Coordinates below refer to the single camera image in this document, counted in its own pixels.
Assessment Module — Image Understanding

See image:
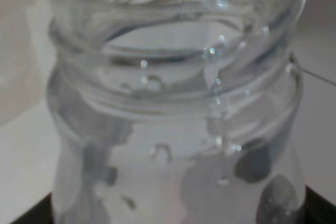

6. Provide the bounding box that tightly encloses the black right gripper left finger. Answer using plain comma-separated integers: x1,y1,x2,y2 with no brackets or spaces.
12,194,54,224

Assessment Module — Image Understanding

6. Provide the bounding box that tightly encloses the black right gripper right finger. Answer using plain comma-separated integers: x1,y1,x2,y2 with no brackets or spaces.
304,186,336,224

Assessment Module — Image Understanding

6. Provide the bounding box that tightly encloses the clear plastic water bottle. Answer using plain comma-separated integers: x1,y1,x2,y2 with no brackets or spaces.
47,0,306,223

